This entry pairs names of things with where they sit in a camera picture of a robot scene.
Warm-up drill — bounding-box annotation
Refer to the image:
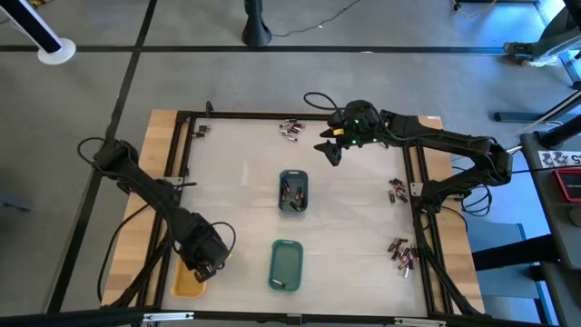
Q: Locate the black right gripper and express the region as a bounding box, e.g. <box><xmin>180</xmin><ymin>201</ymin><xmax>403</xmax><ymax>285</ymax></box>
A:
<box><xmin>313</xmin><ymin>100</ymin><xmax>382</xmax><ymax>167</ymax></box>

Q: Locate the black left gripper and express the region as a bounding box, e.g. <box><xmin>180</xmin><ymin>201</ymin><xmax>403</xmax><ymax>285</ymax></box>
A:
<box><xmin>179</xmin><ymin>222</ymin><xmax>230</xmax><ymax>283</ymax></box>

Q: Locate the yellow plastic bin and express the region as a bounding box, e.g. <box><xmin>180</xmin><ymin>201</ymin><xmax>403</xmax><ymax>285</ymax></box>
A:
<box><xmin>171</xmin><ymin>256</ymin><xmax>208</xmax><ymax>300</ymax></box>

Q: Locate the slate blue plastic bin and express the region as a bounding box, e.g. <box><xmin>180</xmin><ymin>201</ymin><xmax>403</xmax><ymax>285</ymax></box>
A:
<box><xmin>278</xmin><ymin>169</ymin><xmax>310</xmax><ymax>213</ymax></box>

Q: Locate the green plastic bin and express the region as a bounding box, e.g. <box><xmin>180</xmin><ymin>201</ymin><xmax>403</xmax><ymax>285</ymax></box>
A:
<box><xmin>267</xmin><ymin>239</ymin><xmax>305</xmax><ymax>292</ymax></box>

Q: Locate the black floor stand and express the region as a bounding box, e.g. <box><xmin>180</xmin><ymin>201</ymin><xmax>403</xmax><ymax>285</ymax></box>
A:
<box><xmin>241</xmin><ymin>0</ymin><xmax>272</xmax><ymax>48</ymax></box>

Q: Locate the black floor stand bar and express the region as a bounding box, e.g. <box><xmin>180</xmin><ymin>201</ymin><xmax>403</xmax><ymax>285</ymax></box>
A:
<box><xmin>493</xmin><ymin>88</ymin><xmax>581</xmax><ymax>124</ymax></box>

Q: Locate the black desk leg bar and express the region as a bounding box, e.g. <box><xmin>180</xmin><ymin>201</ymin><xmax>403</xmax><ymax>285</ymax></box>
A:
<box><xmin>471</xmin><ymin>234</ymin><xmax>559</xmax><ymax>273</ymax></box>

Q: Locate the printed marker sheet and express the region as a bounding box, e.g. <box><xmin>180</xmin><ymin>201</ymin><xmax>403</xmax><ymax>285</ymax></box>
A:
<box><xmin>537</xmin><ymin>149</ymin><xmax>581</xmax><ymax>169</ymax></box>

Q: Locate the red and black device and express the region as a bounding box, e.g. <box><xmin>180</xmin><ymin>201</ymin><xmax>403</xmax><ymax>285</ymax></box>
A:
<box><xmin>552</xmin><ymin>166</ymin><xmax>581</xmax><ymax>204</ymax></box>

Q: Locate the dark side desk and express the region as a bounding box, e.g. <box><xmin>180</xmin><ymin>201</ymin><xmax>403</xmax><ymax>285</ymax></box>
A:
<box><xmin>519</xmin><ymin>131</ymin><xmax>581</xmax><ymax>327</ymax></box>

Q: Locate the white round stand base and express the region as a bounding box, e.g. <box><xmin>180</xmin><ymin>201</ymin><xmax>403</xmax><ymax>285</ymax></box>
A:
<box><xmin>36</xmin><ymin>37</ymin><xmax>77</xmax><ymax>66</ymax></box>

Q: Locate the black slanted stand pole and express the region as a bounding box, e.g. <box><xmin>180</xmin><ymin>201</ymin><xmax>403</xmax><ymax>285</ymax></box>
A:
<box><xmin>0</xmin><ymin>0</ymin><xmax>63</xmax><ymax>55</ymax></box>

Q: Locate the black left wrist camera cable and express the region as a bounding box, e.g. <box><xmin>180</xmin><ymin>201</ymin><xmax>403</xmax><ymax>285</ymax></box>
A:
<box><xmin>211</xmin><ymin>221</ymin><xmax>238</xmax><ymax>255</ymax></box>

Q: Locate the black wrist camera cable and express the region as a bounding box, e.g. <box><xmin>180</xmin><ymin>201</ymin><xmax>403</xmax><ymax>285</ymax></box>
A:
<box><xmin>211</xmin><ymin>221</ymin><xmax>238</xmax><ymax>255</ymax></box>
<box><xmin>302</xmin><ymin>91</ymin><xmax>344</xmax><ymax>113</ymax></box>

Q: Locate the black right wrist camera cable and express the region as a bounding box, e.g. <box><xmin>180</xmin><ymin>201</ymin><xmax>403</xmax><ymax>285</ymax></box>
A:
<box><xmin>302</xmin><ymin>91</ymin><xmax>344</xmax><ymax>113</ymax></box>

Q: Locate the silver frame bracket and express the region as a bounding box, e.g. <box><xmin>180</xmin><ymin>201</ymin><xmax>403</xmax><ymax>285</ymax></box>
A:
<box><xmin>393</xmin><ymin>317</ymin><xmax>447</xmax><ymax>327</ymax></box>
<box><xmin>143</xmin><ymin>312</ymin><xmax>195</xmax><ymax>323</ymax></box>

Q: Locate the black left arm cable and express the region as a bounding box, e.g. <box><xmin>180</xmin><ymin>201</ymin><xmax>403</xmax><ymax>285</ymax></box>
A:
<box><xmin>96</xmin><ymin>199</ymin><xmax>151</xmax><ymax>305</ymax></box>

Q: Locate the thin black floor cable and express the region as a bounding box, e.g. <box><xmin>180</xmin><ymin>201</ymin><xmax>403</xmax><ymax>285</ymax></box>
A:
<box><xmin>271</xmin><ymin>0</ymin><xmax>364</xmax><ymax>38</ymax></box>

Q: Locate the black right arm cable loop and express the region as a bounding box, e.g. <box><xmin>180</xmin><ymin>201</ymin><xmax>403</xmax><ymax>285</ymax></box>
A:
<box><xmin>460</xmin><ymin>179</ymin><xmax>494</xmax><ymax>218</ymax></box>

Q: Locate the yellow floor cable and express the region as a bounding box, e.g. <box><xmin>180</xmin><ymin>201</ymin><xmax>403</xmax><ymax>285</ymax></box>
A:
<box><xmin>448</xmin><ymin>0</ymin><xmax>498</xmax><ymax>19</ymax></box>

